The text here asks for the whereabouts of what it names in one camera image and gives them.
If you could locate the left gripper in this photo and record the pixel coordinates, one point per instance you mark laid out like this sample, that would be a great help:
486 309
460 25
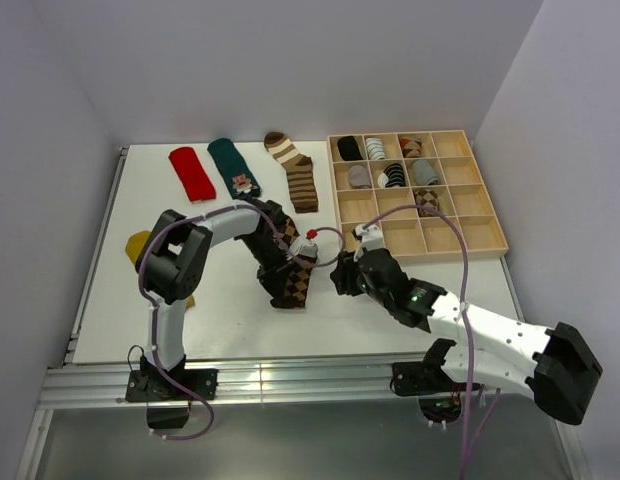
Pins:
273 279

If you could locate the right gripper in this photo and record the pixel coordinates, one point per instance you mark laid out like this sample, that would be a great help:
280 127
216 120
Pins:
343 275

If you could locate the dark brown argyle sock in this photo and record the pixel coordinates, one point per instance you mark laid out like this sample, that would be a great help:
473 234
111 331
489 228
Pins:
298 280

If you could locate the light brown argyle sock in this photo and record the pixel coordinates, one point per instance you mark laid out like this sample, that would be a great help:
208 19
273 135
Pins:
427 201

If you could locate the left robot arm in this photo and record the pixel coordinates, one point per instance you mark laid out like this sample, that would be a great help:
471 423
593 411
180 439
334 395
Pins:
171 265

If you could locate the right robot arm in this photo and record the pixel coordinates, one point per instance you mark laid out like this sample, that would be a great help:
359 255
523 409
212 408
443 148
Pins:
554 367

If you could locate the green bear sock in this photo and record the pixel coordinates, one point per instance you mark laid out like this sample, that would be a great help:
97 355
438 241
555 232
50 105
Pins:
238 178

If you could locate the rolled beige sock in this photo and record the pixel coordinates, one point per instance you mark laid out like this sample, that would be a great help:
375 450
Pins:
358 177

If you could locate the wooden compartment tray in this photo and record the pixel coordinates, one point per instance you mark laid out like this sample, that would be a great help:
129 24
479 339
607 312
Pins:
466 224

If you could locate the rolled black white sock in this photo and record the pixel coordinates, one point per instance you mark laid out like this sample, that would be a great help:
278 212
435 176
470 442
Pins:
393 176

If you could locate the brown striped sock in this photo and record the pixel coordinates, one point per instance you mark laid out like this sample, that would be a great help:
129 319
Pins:
298 169

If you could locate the rolled grey sock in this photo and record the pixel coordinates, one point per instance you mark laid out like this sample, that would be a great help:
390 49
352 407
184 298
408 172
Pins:
424 173

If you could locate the red sock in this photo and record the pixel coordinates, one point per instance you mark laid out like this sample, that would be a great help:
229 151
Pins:
195 181

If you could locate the rolled white striped sock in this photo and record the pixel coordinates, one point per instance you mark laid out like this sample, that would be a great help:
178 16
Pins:
375 148

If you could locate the rolled orange argyle sock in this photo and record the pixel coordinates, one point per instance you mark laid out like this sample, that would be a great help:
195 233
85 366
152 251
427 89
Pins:
411 147

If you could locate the yellow bear sock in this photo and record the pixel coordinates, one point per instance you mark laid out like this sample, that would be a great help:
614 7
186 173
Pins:
135 244

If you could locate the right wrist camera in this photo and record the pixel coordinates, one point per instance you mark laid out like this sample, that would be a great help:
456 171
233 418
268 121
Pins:
369 237

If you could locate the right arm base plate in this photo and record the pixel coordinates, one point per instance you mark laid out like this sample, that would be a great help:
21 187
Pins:
413 379

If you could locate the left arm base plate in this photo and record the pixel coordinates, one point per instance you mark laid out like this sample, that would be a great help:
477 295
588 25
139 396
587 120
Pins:
153 387

